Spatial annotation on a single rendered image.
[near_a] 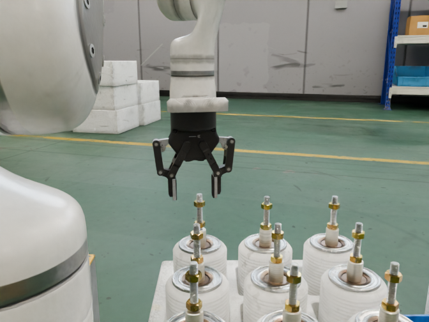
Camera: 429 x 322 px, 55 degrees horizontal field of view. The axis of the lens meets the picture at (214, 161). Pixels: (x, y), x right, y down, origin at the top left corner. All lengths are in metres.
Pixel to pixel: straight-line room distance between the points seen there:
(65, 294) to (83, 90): 0.10
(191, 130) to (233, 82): 5.21
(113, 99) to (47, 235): 2.98
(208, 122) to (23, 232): 0.48
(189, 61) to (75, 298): 0.47
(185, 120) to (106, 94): 2.57
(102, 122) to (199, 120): 2.62
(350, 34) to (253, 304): 5.18
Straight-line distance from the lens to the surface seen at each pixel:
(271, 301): 0.61
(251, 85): 5.79
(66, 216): 0.21
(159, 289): 0.76
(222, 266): 0.73
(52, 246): 0.20
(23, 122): 0.19
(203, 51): 0.64
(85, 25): 0.19
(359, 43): 5.65
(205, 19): 0.63
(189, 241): 0.75
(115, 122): 3.19
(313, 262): 0.75
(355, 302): 0.64
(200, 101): 0.60
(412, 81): 5.00
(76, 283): 0.22
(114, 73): 3.17
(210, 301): 0.61
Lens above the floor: 0.57
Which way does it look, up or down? 14 degrees down
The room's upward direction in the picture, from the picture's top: straight up
